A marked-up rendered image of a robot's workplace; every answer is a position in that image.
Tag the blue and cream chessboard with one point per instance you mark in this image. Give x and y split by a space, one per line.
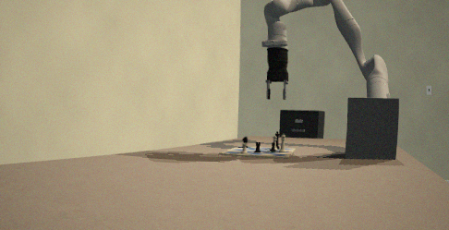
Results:
265 153

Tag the white chess piece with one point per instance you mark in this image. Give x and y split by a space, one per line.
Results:
244 148

